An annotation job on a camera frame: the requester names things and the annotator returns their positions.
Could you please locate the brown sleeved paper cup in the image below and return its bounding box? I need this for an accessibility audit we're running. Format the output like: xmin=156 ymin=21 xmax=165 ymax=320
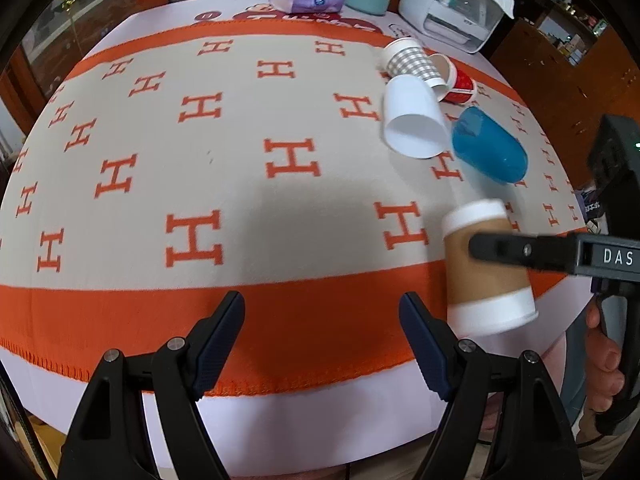
xmin=442 ymin=200 xmax=538 ymax=339

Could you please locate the white paper cup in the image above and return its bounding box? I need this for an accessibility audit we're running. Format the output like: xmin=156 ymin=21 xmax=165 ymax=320
xmin=383 ymin=74 xmax=449 ymax=159

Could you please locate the grey checked paper cup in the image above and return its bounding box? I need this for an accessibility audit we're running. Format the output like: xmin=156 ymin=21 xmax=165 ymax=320
xmin=382 ymin=37 xmax=447 ymax=90

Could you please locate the dark wooden cabinet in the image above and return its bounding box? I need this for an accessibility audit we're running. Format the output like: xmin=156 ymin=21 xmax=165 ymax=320
xmin=483 ymin=0 xmax=639 ymax=188

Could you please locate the red patterned paper cup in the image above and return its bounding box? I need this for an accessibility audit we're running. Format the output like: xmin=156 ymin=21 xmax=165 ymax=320
xmin=428 ymin=53 xmax=477 ymax=105

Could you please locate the orange H pattern blanket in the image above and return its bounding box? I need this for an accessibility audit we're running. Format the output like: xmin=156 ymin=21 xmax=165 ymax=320
xmin=0 ymin=18 xmax=589 ymax=398

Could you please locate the white countertop appliance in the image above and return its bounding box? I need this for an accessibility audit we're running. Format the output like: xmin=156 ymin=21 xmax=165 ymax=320
xmin=403 ymin=0 xmax=506 ymax=53

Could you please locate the blue plastic cup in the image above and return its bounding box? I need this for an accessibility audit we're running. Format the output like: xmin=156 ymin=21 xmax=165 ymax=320
xmin=451 ymin=106 xmax=528 ymax=184

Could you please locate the right hand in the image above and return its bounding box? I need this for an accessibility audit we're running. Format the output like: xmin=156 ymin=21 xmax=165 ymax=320
xmin=585 ymin=299 xmax=625 ymax=413

